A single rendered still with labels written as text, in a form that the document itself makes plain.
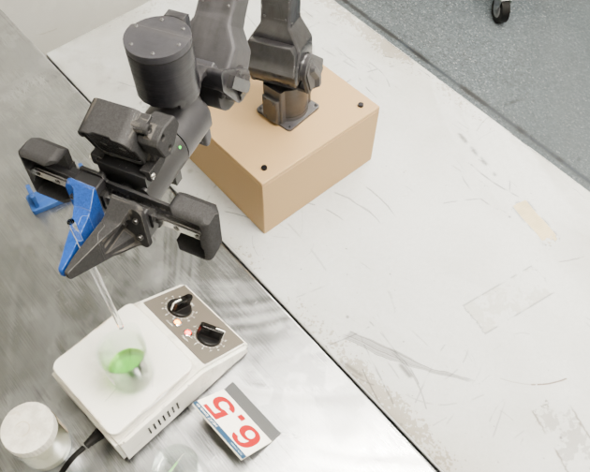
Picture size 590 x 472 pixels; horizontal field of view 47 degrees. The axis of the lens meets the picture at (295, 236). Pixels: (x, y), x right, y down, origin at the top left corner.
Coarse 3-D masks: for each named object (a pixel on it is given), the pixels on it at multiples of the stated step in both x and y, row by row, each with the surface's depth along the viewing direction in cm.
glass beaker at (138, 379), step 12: (132, 324) 74; (108, 336) 74; (120, 336) 75; (132, 336) 76; (96, 348) 72; (108, 348) 75; (120, 348) 77; (144, 348) 73; (96, 360) 72; (108, 360) 76; (144, 360) 73; (108, 372) 71; (132, 372) 72; (144, 372) 74; (120, 384) 74; (132, 384) 74; (144, 384) 76
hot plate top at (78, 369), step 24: (120, 312) 83; (96, 336) 81; (144, 336) 81; (72, 360) 79; (168, 360) 79; (72, 384) 78; (96, 384) 78; (168, 384) 78; (96, 408) 76; (120, 408) 76; (144, 408) 76; (120, 432) 75
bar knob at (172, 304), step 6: (186, 294) 87; (174, 300) 86; (180, 300) 86; (186, 300) 87; (168, 306) 87; (174, 306) 86; (180, 306) 86; (186, 306) 88; (174, 312) 86; (180, 312) 86; (186, 312) 87
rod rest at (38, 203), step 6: (30, 186) 100; (30, 192) 99; (36, 192) 102; (30, 198) 101; (36, 198) 101; (42, 198) 101; (48, 198) 101; (30, 204) 100; (36, 204) 100; (42, 204) 100; (48, 204) 100; (54, 204) 101; (60, 204) 102; (36, 210) 100; (42, 210) 101
